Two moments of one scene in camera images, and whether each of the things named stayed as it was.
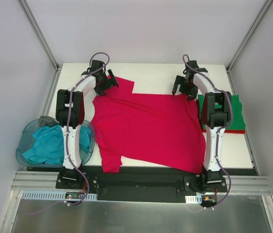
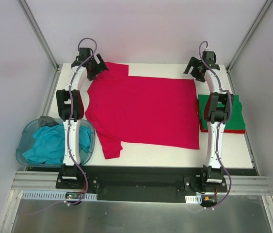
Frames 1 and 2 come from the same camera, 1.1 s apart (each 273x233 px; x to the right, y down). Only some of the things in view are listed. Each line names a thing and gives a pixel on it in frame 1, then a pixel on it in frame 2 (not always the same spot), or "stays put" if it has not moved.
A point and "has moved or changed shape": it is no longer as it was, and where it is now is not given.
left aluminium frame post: (40, 34) stays put
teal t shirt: (46, 145) stays put
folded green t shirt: (237, 122) stays put
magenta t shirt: (163, 129) has moved or changed shape
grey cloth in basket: (44, 121) stays put
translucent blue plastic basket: (25, 136) stays put
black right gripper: (183, 85) to (194, 69)
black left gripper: (107, 83) to (98, 67)
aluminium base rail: (46, 180) stays put
